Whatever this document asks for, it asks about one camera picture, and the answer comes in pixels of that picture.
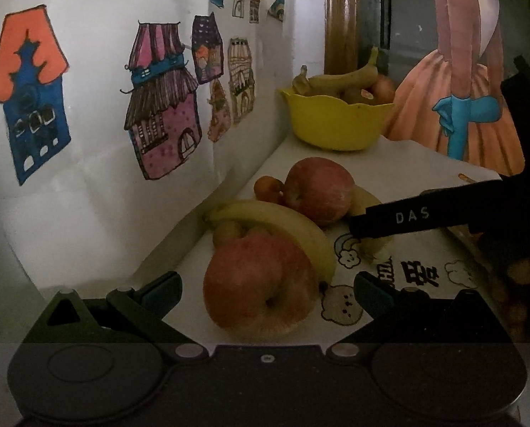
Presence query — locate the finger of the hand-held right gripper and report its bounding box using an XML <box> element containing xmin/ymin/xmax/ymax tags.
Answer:
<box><xmin>349</xmin><ymin>180</ymin><xmax>515</xmax><ymax>238</ymax></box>

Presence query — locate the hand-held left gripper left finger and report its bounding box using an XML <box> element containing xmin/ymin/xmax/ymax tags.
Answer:
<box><xmin>44</xmin><ymin>271</ymin><xmax>210</xmax><ymax>361</ymax></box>

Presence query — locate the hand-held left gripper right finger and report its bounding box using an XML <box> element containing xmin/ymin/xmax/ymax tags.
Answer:
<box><xmin>329</xmin><ymin>272</ymin><xmax>510</xmax><ymax>361</ymax></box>

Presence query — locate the short yellow banana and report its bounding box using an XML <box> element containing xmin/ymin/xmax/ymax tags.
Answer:
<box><xmin>351</xmin><ymin>184</ymin><xmax>395</xmax><ymax>264</ymax></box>

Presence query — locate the small orange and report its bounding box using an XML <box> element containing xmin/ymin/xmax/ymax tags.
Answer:
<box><xmin>213</xmin><ymin>220</ymin><xmax>246</xmax><ymax>246</ymax></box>

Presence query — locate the large pale pink apple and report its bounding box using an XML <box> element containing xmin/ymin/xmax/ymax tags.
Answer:
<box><xmin>203</xmin><ymin>230</ymin><xmax>319</xmax><ymax>339</ymax></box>

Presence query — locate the long yellow banana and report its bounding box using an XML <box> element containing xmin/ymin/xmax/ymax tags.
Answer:
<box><xmin>204</xmin><ymin>200</ymin><xmax>337</xmax><ymax>286</ymax></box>

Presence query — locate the dark red apple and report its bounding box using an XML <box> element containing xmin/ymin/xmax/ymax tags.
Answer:
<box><xmin>284</xmin><ymin>157</ymin><xmax>357</xmax><ymax>227</ymax></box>

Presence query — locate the white printed tablecloth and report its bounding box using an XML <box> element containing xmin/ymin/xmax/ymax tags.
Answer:
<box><xmin>133</xmin><ymin>135</ymin><xmax>517</xmax><ymax>352</ymax></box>

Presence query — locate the apple in bowl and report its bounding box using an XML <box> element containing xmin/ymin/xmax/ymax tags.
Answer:
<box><xmin>371</xmin><ymin>75</ymin><xmax>397</xmax><ymax>104</ymax></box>

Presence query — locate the yellow plastic bowl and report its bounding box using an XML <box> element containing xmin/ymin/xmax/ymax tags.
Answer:
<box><xmin>279</xmin><ymin>88</ymin><xmax>397</xmax><ymax>151</ymax></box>

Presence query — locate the fruit with sticker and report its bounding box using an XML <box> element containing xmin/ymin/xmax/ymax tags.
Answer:
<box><xmin>341</xmin><ymin>87</ymin><xmax>375</xmax><ymax>106</ymax></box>

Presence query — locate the small tangerine with leaf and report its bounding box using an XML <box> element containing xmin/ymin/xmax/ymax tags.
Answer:
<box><xmin>253</xmin><ymin>176</ymin><xmax>280</xmax><ymax>202</ymax></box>

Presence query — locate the framed painting of dress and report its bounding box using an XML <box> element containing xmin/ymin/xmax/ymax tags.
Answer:
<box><xmin>324</xmin><ymin>0</ymin><xmax>530</xmax><ymax>179</ymax></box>

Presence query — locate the long banana in bowl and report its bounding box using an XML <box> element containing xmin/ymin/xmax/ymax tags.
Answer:
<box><xmin>307</xmin><ymin>47</ymin><xmax>380</xmax><ymax>97</ymax></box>

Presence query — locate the short banana in bowl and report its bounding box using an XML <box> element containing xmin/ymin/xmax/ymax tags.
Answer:
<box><xmin>292</xmin><ymin>66</ymin><xmax>314</xmax><ymax>95</ymax></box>

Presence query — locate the paper with house drawings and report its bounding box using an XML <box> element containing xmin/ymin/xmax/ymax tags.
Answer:
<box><xmin>0</xmin><ymin>0</ymin><xmax>292</xmax><ymax>250</ymax></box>

